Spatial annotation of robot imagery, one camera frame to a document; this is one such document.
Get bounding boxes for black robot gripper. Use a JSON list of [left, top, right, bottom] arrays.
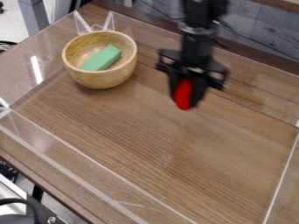
[[156, 49, 229, 108]]

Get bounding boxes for red plush fruit green stem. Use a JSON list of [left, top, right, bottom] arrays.
[[173, 79, 192, 110]]

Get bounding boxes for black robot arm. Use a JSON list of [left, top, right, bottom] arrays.
[[156, 0, 229, 110]]

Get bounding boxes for green rectangular block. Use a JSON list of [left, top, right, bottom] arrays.
[[78, 45, 121, 71]]

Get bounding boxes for wooden bowl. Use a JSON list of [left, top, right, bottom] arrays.
[[61, 31, 137, 89]]

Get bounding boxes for clear acrylic tray enclosure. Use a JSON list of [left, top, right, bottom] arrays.
[[0, 16, 299, 224]]

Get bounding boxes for grey post top left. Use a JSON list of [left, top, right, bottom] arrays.
[[17, 0, 49, 36]]

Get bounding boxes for black metal bracket with screw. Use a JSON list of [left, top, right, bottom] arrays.
[[25, 195, 68, 224]]

